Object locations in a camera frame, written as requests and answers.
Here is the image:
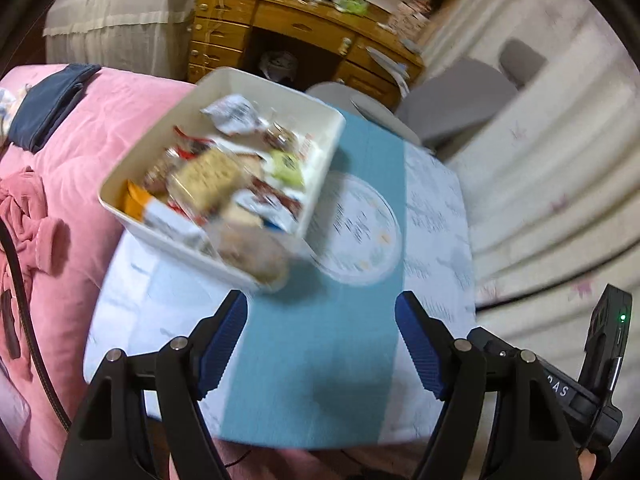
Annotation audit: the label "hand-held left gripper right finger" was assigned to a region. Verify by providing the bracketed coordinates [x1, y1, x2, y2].
[394, 290, 583, 480]

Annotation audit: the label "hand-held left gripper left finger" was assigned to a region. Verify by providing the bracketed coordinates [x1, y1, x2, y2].
[56, 289, 250, 480]

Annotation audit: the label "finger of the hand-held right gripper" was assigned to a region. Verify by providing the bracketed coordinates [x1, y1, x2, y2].
[469, 327, 518, 361]

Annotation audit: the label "clear bag of crisp blocks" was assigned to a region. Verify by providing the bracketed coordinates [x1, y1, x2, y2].
[207, 220, 291, 291]

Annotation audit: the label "red and white cookie packet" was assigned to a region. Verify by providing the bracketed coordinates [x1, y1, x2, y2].
[235, 180, 306, 231]

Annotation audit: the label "orange cracker packet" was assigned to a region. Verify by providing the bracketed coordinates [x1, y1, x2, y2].
[122, 180, 206, 248]

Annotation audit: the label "clear bag of yellow noodles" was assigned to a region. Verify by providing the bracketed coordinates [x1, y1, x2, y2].
[167, 147, 251, 213]

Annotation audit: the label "green snack packet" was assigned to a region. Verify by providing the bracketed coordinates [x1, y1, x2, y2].
[267, 150, 307, 186]

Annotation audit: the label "grey snack wrapper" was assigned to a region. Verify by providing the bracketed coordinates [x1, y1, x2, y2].
[200, 94, 271, 136]

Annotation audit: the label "white plastic bin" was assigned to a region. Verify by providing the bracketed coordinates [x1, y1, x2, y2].
[97, 66, 347, 295]

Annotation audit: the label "tree print tablecloth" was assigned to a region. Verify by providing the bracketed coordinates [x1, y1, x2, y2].
[82, 110, 478, 451]

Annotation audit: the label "round white plate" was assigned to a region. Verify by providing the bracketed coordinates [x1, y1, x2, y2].
[310, 170, 403, 286]

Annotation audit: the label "white floral curtain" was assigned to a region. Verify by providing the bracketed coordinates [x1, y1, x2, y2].
[415, 0, 640, 311]

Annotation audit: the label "pink garment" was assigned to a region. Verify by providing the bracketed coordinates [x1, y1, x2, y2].
[0, 170, 71, 286]

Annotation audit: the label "pink blanket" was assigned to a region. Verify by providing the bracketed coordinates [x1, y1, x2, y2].
[0, 62, 201, 480]

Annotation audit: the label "grey office chair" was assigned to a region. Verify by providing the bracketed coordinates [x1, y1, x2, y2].
[305, 37, 548, 148]

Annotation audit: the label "grey trash bag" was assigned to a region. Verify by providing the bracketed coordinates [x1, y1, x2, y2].
[259, 50, 300, 83]

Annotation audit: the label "blue jeans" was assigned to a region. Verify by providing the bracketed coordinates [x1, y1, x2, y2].
[7, 62, 103, 153]

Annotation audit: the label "white printed cloth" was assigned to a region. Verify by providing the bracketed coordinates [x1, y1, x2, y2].
[0, 87, 26, 146]

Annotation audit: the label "wooden desk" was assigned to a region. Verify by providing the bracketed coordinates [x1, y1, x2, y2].
[187, 0, 426, 111]

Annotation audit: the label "beige lace cover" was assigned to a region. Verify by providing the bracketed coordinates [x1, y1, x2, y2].
[42, 0, 211, 81]

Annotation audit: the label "black cable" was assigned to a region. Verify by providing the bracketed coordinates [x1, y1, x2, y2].
[0, 220, 71, 433]

